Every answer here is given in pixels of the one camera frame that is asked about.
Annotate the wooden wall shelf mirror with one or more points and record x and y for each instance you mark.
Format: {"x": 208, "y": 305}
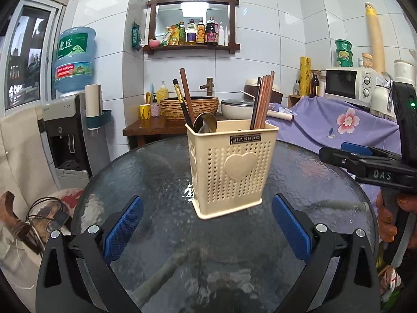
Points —
{"x": 151, "y": 22}

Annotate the white microwave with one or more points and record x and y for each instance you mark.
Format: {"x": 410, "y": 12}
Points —
{"x": 340, "y": 83}

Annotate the black chopstick gold band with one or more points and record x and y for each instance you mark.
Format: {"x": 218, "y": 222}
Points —
{"x": 180, "y": 99}
{"x": 257, "y": 104}

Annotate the yellow green seasoning packet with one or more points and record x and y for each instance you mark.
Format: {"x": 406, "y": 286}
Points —
{"x": 171, "y": 36}

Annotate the bamboo faucet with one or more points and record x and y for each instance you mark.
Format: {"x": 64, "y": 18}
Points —
{"x": 209, "y": 86}

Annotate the beige plastic utensil holder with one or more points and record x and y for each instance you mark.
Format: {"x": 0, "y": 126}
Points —
{"x": 228, "y": 182}

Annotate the purple floral cloth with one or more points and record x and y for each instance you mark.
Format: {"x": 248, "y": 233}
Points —
{"x": 325, "y": 127}

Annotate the pink small pot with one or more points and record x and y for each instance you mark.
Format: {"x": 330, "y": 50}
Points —
{"x": 154, "y": 43}

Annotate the dark wooden piece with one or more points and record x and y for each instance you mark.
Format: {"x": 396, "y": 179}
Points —
{"x": 14, "y": 221}

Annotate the window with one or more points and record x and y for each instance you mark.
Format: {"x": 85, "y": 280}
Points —
{"x": 29, "y": 52}

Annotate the dark bottle purple label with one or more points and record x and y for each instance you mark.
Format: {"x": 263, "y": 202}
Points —
{"x": 191, "y": 32}

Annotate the dark soy sauce bottle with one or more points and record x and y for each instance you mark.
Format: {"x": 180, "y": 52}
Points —
{"x": 211, "y": 32}

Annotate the brown cream rice cooker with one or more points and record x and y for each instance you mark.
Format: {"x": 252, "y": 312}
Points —
{"x": 277, "y": 93}

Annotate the yellow mug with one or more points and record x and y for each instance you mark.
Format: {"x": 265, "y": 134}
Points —
{"x": 144, "y": 111}

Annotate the tall paper cup stack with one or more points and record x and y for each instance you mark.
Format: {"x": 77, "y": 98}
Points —
{"x": 374, "y": 39}

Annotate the stacked green cups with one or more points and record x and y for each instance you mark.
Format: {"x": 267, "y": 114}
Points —
{"x": 344, "y": 53}

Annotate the blue water bottle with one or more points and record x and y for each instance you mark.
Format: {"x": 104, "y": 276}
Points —
{"x": 75, "y": 62}

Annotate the green hanging packet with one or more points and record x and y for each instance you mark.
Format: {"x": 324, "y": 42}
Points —
{"x": 136, "y": 36}

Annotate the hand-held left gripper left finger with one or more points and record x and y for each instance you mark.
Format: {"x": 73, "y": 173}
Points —
{"x": 123, "y": 231}

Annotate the beige paper cup stack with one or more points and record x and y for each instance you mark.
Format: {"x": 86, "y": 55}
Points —
{"x": 93, "y": 99}

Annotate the yellow soap dispenser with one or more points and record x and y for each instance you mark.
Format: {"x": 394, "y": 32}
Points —
{"x": 162, "y": 93}

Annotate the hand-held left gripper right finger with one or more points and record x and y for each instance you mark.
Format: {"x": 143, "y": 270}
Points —
{"x": 291, "y": 228}

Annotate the wooden side table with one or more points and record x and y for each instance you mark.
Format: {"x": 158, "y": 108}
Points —
{"x": 153, "y": 127}

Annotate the white water dispenser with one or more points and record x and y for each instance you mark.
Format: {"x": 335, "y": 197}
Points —
{"x": 65, "y": 130}

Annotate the white kettle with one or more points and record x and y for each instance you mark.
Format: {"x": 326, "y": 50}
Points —
{"x": 381, "y": 97}

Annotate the person's right hand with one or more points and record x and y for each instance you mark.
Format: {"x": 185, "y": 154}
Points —
{"x": 386, "y": 221}

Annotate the yellow roll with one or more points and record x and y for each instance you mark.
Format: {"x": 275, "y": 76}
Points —
{"x": 305, "y": 75}

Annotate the brown glass bottle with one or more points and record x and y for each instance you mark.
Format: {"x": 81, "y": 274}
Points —
{"x": 314, "y": 86}

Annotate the metal spoon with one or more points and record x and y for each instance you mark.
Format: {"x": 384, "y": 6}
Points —
{"x": 196, "y": 127}
{"x": 210, "y": 122}

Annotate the small wooden box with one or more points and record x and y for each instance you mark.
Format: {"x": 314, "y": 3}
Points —
{"x": 294, "y": 101}

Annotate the floral pump bottle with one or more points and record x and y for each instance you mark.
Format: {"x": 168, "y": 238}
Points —
{"x": 155, "y": 108}

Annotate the wicker wash basin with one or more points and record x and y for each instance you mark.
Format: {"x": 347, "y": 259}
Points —
{"x": 202, "y": 106}

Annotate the green yellow bottle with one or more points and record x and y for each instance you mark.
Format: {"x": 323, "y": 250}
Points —
{"x": 182, "y": 34}

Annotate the brown sauce bottle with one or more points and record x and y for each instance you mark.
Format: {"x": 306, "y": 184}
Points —
{"x": 200, "y": 32}

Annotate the white squeeze bottle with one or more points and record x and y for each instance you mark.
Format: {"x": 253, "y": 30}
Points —
{"x": 221, "y": 36}

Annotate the rolled white paper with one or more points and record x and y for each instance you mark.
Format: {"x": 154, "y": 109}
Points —
{"x": 280, "y": 115}

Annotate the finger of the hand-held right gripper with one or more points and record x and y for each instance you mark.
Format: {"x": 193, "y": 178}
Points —
{"x": 374, "y": 172}
{"x": 356, "y": 148}

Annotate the white appliance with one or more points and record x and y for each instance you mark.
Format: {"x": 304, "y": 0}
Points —
{"x": 404, "y": 71}

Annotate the teal cup holder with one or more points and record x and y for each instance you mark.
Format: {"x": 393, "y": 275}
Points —
{"x": 101, "y": 119}

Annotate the white pot with lid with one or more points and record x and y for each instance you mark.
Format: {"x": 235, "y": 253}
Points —
{"x": 236, "y": 109}

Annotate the beige cloth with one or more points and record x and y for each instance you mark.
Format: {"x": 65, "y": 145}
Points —
{"x": 22, "y": 156}

